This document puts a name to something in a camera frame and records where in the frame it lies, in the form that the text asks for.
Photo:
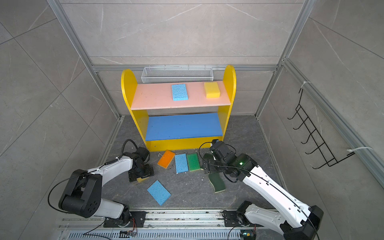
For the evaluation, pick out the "light blue sponge front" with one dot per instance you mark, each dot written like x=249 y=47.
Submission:
x=159 y=192

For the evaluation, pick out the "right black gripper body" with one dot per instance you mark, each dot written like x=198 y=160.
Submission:
x=214 y=165

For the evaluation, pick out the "orange sponge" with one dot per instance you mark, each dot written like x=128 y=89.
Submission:
x=166 y=159

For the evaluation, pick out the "yellow shelf unit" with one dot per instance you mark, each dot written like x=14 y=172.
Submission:
x=186 y=131

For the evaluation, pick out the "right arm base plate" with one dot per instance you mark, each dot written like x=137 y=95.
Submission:
x=234 y=219

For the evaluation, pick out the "dark green curved sponge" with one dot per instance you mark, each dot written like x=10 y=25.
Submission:
x=217 y=182
x=208 y=160

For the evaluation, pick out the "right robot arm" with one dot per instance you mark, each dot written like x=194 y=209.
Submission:
x=291 y=218

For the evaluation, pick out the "dark green curved sponge upper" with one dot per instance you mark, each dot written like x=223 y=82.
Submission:
x=208 y=160

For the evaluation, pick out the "dark green curved sponge lower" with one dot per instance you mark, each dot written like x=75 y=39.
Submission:
x=217 y=182

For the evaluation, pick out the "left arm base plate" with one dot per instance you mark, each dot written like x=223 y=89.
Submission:
x=136 y=218

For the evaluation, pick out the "light blue sponge middle row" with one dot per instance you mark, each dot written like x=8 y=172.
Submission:
x=181 y=163

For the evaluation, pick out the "white wire mesh basket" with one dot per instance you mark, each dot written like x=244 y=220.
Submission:
x=157 y=75

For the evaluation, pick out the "black wire hook rack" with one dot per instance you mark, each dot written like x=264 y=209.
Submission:
x=315 y=136

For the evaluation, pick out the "green yellow sponge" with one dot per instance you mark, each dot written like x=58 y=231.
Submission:
x=193 y=162

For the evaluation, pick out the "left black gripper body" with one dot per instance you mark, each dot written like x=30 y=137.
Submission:
x=145 y=171

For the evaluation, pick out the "aluminium rail base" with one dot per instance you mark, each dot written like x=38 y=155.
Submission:
x=165 y=225

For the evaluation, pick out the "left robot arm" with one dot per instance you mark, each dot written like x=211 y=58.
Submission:
x=82 y=195

